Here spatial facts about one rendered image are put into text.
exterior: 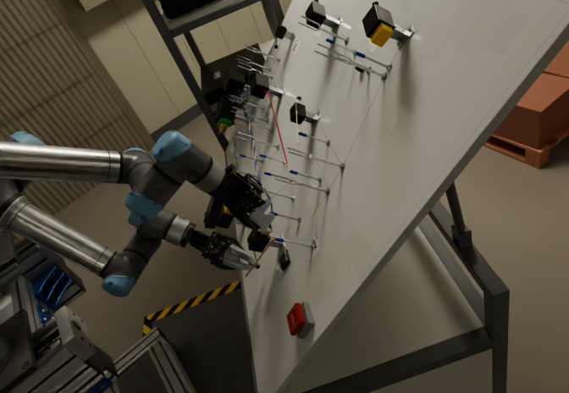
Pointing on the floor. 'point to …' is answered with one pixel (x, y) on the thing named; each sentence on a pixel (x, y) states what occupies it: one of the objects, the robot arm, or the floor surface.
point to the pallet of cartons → (538, 117)
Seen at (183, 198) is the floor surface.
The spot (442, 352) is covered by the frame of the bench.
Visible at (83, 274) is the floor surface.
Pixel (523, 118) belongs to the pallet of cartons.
